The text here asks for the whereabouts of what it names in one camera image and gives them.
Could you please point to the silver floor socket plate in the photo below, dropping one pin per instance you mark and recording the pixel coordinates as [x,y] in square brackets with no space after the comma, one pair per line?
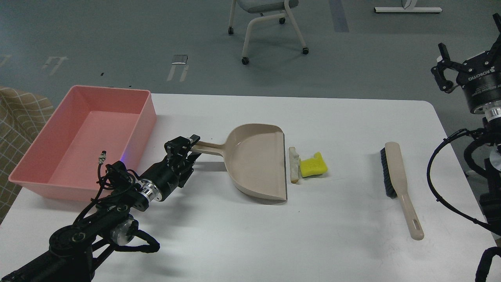
[179,59]

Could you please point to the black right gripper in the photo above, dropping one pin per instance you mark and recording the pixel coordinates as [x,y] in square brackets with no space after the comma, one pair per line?
[482,86]

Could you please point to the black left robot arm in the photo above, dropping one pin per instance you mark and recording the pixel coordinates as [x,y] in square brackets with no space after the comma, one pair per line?
[106,224]

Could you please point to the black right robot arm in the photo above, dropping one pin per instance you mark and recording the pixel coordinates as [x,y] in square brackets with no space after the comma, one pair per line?
[482,155]

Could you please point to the beige brush black bristles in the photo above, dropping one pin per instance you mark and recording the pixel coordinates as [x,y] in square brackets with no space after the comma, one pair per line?
[396,186]

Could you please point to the yellow sponge piece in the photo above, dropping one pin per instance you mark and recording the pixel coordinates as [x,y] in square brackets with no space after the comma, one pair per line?
[313,166]

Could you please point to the white table leg base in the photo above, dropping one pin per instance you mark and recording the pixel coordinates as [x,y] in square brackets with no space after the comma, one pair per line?
[408,7]

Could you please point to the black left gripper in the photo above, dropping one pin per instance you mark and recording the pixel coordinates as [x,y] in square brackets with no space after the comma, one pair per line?
[175,168]

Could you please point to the white bread crust strip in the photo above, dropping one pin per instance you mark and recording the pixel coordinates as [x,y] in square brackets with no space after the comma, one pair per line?
[294,165]

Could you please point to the pink plastic bin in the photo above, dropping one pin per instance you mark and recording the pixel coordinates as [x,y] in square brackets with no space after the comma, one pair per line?
[62,161]

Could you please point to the beige plastic dustpan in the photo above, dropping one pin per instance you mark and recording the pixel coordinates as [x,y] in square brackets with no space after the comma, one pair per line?
[254,157]

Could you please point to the beige checkered cloth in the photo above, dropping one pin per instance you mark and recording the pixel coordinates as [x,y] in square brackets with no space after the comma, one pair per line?
[22,116]

